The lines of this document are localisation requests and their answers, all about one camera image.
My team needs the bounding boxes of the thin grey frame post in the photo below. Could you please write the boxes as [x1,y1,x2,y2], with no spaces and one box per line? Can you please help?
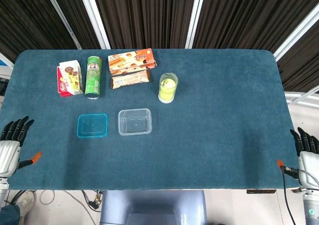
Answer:
[41,0,82,50]

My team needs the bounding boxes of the blue table cloth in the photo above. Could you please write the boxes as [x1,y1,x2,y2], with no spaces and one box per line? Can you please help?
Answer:
[0,48,300,191]

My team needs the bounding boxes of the white frame rails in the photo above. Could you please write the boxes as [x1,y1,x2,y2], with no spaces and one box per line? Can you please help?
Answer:
[285,85,319,109]

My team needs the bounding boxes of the orange cake box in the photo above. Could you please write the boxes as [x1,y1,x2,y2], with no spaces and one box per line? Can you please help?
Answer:
[108,48,158,76]

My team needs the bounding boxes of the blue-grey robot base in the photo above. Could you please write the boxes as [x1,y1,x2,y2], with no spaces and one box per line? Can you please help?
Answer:
[99,190,208,225]

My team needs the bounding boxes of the green chips can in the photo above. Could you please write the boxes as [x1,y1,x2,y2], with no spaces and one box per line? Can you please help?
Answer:
[84,56,103,100]

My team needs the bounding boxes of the red white cookie carton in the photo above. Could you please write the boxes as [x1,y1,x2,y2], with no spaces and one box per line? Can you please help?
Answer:
[56,60,84,98]

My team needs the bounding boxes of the white floor cable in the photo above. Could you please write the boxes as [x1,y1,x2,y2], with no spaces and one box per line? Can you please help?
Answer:
[39,190,97,225]

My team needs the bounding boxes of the brown snack bar wrapper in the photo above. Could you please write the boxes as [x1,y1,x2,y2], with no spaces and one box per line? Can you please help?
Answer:
[110,69,152,90]

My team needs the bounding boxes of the clear plastic tray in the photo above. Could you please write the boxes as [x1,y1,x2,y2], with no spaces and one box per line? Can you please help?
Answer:
[117,108,153,136]

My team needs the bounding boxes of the black floor cable bundle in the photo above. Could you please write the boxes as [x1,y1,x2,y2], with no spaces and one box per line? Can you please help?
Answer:
[82,190,104,212]

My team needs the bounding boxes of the black right hand cable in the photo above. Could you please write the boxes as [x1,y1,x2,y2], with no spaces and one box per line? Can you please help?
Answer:
[280,165,298,225]

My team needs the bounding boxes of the blue plastic lid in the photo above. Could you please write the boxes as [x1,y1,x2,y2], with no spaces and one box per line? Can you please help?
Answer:
[76,113,109,138]

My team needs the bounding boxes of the clear tennis ball tube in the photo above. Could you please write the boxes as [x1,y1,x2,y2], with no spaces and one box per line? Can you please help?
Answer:
[158,72,179,104]

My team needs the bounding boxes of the white shoe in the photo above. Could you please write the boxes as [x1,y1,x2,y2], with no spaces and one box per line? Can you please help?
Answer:
[17,191,36,223]

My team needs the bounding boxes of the black curtain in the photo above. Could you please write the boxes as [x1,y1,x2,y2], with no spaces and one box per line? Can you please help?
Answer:
[0,0,319,94]

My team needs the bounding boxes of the blue jeans leg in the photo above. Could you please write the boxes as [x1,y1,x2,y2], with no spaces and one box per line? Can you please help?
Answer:
[0,204,21,225]

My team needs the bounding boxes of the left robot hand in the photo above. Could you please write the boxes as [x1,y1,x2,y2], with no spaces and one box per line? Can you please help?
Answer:
[0,115,42,178]

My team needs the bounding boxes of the yellow tennis ball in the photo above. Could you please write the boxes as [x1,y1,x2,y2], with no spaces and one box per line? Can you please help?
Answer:
[161,77,177,90]
[159,88,175,102]

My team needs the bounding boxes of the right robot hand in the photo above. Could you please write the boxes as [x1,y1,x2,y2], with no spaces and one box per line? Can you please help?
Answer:
[277,127,319,193]

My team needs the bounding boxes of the black desk control panel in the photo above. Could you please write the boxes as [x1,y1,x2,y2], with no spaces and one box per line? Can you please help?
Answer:
[246,189,277,194]

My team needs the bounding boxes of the white metal frame post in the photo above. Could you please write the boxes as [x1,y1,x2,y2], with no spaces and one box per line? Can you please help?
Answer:
[77,0,111,50]
[273,4,319,61]
[184,0,210,49]

